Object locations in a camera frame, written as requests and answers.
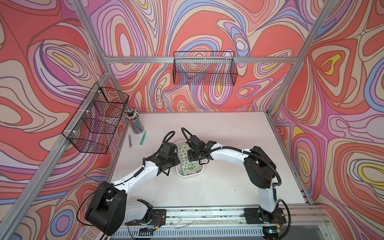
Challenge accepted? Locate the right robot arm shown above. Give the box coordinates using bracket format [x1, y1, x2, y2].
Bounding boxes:
[181, 128, 292, 240]

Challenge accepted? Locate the black wire basket wall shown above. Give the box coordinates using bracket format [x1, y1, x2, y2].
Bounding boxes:
[173, 50, 238, 86]
[62, 83, 129, 154]

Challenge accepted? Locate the black wire basket left wall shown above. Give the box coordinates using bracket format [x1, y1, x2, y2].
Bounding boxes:
[62, 83, 129, 154]

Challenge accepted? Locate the mesh pen cup with pens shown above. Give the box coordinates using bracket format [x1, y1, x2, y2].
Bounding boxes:
[124, 109, 145, 134]

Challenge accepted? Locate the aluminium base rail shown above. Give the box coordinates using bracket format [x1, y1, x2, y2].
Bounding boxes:
[83, 205, 328, 239]

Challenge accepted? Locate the black wire basket back wall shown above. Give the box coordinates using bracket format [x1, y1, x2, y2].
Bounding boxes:
[173, 50, 238, 86]

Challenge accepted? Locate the white plastic storage box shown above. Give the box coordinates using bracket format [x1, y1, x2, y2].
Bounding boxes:
[174, 140, 205, 178]

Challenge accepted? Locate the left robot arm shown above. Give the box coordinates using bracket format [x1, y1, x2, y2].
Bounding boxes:
[85, 131, 180, 236]

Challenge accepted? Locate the green marker pen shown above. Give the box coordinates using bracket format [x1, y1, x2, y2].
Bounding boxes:
[140, 130, 147, 146]

